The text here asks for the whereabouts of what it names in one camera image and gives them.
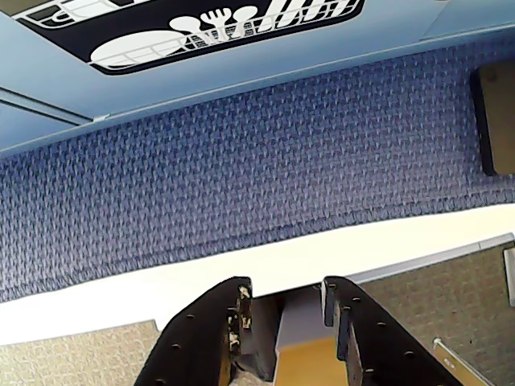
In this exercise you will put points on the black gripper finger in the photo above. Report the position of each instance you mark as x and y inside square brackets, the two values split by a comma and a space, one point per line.
[382, 346]
[193, 342]

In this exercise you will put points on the blue woven floor mat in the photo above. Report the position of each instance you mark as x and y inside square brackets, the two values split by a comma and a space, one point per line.
[241, 181]

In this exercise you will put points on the dark rimmed brown board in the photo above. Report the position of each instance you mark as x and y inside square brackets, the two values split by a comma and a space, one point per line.
[501, 120]

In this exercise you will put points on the dishwasher print cabinet door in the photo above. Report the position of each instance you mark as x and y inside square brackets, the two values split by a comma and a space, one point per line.
[241, 88]

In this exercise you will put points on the blue toy play kitchen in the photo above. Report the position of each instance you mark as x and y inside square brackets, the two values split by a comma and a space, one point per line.
[402, 24]

